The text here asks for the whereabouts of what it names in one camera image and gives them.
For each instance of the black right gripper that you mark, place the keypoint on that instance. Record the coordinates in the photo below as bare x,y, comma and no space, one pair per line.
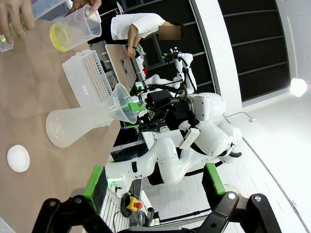
175,111

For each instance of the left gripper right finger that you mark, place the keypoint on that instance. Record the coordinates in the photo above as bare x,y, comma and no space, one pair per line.
211,184

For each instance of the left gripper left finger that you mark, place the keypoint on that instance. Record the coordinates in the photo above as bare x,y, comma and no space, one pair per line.
97,189

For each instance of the translucent plastic funnel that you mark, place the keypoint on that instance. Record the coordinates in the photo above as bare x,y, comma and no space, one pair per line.
121,102

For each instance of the translucent plastic conical flask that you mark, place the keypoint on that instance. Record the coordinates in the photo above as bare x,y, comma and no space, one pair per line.
73,123

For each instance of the white round flask cap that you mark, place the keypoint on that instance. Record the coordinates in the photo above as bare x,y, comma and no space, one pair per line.
18,159

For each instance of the clear plastic measuring beaker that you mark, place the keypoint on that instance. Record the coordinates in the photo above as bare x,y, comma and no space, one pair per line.
77,26

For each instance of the clear plastic graduated cylinder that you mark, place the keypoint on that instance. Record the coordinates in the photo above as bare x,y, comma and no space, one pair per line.
46,8

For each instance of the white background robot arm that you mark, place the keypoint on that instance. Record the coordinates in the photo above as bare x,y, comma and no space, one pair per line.
187,60

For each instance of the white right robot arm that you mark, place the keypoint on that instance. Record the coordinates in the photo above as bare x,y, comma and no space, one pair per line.
167,157

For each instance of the person's left hand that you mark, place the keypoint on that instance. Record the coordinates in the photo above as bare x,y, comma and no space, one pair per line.
85,3

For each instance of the person's right hand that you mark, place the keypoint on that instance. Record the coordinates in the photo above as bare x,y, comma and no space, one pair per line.
12,17

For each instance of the yellow emergency stop button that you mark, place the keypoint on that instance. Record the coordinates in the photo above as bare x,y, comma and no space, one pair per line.
133,202

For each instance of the white perforated plastic basket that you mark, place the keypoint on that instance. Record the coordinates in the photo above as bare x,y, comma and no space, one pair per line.
82,72

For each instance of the person in white shirt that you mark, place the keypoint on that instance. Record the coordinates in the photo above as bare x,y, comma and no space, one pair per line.
136,24

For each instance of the round white lamp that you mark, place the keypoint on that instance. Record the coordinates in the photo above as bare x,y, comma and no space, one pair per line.
298,87

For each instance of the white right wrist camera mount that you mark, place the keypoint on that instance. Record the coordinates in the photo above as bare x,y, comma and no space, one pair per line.
189,138

